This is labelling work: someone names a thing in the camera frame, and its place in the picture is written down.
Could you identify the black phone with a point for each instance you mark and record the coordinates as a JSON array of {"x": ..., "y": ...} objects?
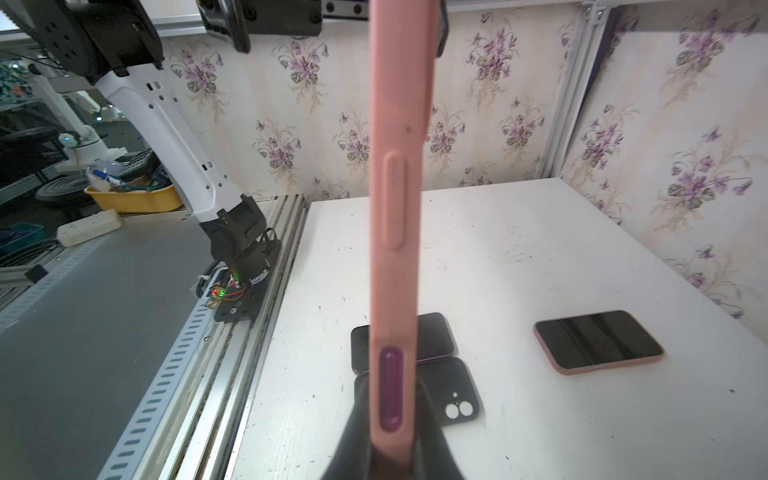
[{"x": 434, "y": 342}]

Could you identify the aluminium rail front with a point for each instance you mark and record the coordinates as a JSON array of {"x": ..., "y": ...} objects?
[{"x": 206, "y": 423}]

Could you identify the white vent grille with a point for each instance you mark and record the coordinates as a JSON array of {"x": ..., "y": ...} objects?
[{"x": 133, "y": 449}]

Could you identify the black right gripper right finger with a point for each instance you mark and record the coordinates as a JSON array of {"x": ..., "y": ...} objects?
[{"x": 432, "y": 458}]

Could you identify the yellow tray outside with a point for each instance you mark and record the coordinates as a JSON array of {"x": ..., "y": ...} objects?
[{"x": 160, "y": 200}]

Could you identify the white power strip outside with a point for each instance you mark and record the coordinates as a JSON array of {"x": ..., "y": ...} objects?
[{"x": 88, "y": 228}]

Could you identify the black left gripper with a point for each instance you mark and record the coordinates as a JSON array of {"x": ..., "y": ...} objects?
[{"x": 235, "y": 21}]

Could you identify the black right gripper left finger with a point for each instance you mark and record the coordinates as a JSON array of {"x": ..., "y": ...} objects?
[{"x": 352, "y": 458}]

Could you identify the aluminium frame post back left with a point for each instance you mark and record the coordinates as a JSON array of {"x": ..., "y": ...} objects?
[{"x": 583, "y": 52}]

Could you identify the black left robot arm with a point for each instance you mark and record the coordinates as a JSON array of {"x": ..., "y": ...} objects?
[{"x": 116, "y": 48}]

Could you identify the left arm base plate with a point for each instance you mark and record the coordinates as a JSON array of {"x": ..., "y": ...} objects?
[{"x": 232, "y": 300}]

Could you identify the black phone case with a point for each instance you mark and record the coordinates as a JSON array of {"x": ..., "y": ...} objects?
[{"x": 452, "y": 394}]

